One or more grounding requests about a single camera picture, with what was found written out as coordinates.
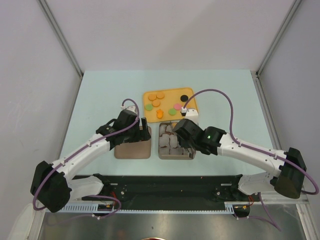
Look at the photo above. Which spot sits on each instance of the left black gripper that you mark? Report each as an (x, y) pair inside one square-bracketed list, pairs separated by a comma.
[(137, 137)]

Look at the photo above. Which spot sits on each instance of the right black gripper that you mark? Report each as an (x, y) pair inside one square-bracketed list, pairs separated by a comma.
[(182, 142)]

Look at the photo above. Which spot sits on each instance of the black sandwich cookie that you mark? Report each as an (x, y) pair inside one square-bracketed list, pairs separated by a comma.
[(184, 98)]

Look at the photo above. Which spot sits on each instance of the tan biscuit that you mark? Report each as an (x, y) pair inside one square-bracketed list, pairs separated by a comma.
[(152, 96), (160, 95), (156, 103)]

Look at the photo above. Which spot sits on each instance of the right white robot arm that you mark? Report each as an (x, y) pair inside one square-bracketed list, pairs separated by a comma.
[(283, 169)]

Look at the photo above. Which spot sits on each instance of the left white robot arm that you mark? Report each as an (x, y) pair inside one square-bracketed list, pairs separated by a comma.
[(54, 184)]

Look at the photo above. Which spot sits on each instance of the gold tin lid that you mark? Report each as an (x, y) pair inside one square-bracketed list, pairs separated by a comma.
[(133, 151)]

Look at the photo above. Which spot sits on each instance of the gold cookie tin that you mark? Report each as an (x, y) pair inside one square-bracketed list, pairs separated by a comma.
[(169, 147)]

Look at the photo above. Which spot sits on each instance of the orange fish cookie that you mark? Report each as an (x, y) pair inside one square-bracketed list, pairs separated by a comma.
[(159, 113)]

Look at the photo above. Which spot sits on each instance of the green cookie left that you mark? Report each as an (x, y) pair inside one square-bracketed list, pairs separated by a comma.
[(148, 107)]

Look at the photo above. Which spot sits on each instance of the green cookie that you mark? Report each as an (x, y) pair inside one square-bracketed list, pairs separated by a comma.
[(172, 112), (148, 107)]

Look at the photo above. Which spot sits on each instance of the green cookie centre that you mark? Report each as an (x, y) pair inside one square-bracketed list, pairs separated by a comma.
[(172, 112)]

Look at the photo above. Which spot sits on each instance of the pink sandwich cookie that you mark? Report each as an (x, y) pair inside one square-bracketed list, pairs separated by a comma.
[(177, 106)]

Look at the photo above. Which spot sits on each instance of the yellow plastic tray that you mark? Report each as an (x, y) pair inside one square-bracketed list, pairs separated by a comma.
[(171, 97)]

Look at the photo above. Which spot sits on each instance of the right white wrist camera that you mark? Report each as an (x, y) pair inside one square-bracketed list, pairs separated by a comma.
[(190, 114)]

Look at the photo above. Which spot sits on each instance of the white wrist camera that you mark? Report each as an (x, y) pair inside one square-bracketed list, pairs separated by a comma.
[(190, 114), (131, 108)]

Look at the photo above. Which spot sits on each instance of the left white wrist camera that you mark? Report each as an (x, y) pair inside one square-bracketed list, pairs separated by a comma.
[(131, 108)]

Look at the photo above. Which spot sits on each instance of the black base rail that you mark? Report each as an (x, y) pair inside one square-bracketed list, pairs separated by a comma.
[(173, 193)]

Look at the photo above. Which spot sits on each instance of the right aluminium frame post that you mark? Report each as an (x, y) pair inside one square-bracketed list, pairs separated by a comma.
[(279, 35)]

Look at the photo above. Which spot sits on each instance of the aluminium frame post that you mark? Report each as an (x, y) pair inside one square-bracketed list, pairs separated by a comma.
[(279, 35), (53, 23)]

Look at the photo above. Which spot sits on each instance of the white cable duct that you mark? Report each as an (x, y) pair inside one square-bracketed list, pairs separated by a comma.
[(89, 207)]

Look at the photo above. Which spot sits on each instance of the left aluminium frame post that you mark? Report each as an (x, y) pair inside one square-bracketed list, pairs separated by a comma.
[(53, 23)]

